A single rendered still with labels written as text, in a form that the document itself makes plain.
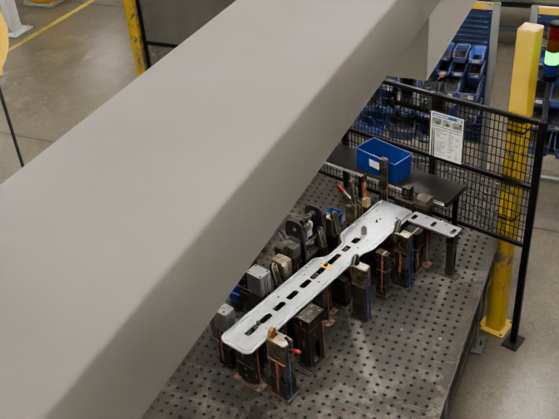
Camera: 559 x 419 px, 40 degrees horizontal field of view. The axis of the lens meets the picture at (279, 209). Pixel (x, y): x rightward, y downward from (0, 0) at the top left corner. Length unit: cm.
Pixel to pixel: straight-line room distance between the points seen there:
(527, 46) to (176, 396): 242
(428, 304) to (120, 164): 389
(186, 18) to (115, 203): 608
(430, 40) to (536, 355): 443
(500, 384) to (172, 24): 375
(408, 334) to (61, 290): 378
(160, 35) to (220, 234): 630
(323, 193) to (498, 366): 153
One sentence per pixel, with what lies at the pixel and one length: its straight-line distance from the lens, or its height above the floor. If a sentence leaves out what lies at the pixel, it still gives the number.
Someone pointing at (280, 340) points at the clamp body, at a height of 106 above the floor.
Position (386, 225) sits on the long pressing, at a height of 100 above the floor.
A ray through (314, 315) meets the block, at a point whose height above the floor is 103.
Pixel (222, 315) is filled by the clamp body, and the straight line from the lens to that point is 368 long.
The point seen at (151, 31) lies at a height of 116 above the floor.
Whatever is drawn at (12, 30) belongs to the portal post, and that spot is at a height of 5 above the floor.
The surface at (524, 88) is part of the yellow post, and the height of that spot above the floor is 169.
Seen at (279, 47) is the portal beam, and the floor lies 333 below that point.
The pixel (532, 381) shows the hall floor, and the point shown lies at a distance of 488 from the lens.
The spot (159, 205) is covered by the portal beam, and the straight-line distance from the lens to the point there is 33.
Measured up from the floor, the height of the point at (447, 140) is 128.
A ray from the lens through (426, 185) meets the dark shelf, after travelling 454.
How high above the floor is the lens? 351
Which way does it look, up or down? 35 degrees down
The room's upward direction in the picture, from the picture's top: 5 degrees counter-clockwise
